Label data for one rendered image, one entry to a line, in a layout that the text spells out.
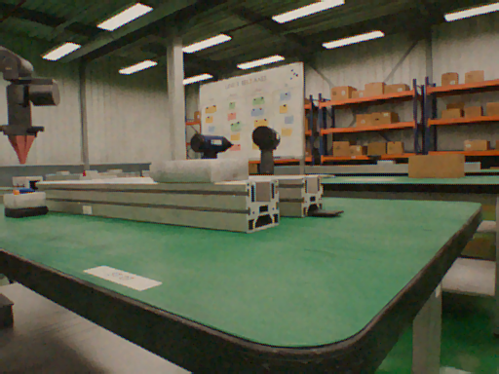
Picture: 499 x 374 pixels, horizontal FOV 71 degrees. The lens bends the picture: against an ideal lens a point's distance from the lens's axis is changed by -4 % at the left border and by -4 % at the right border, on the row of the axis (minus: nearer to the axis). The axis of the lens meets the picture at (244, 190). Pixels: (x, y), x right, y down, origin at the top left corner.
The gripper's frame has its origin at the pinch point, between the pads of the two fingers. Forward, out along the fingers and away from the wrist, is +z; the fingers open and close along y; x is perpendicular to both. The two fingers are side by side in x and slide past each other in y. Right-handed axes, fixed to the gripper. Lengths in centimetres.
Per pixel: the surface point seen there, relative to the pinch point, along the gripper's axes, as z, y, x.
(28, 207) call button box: 12.2, -0.6, -3.3
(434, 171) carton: 12, 215, -59
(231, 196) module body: 9, 9, -64
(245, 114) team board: -56, 298, 156
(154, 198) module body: 9.6, 8.9, -44.0
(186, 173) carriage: 5, 9, -54
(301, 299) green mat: 15, -12, -89
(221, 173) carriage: 5, 12, -60
